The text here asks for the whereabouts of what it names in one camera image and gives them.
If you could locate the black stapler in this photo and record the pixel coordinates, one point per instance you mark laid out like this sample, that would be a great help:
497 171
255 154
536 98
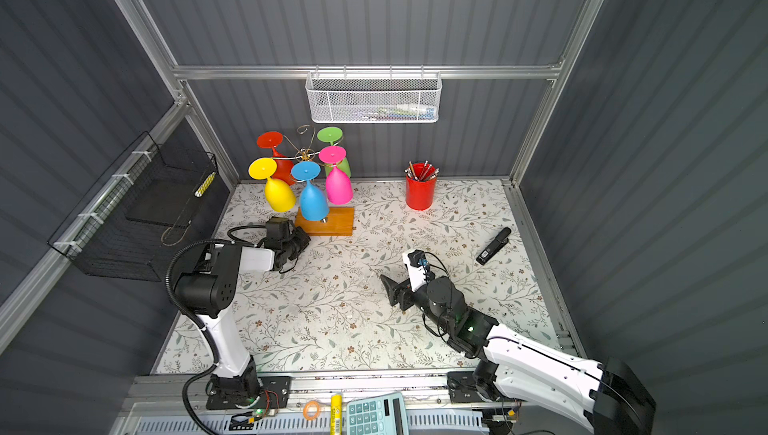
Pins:
494 246

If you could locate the orange rubber band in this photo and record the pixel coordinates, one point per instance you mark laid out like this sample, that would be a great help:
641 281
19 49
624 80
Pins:
312 410

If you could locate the black wire basket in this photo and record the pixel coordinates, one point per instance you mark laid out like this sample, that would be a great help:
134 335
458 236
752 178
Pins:
161 197

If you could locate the calculator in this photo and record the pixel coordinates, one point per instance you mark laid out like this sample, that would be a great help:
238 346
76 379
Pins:
382 415

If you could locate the red-orange wine glass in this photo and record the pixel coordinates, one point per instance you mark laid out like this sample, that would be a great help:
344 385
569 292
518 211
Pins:
272 140

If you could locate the yellow glue stick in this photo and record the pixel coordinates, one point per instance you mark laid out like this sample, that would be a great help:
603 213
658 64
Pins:
336 414

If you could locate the yellow wine glass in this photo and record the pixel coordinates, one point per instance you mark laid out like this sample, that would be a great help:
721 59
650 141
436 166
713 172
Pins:
277 192

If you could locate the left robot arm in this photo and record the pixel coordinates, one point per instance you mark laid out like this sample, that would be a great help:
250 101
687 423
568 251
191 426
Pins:
201 282

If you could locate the white wire mesh basket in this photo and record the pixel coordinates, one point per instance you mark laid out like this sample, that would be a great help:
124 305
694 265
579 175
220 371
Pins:
374 97

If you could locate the pink wine glass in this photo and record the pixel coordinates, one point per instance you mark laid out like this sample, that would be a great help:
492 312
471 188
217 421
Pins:
338 185

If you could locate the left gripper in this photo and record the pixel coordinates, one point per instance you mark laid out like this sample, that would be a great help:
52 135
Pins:
301 237

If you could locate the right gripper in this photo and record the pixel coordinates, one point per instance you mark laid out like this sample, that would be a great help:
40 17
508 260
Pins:
396 290

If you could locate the blue wine glass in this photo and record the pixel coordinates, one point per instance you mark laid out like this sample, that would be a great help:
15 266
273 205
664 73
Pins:
313 204

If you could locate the red pen cup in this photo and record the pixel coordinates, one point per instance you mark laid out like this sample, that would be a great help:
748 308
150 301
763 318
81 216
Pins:
421 180

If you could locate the gold rack with wooden base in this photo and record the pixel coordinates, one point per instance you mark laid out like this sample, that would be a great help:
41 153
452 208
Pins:
340 221

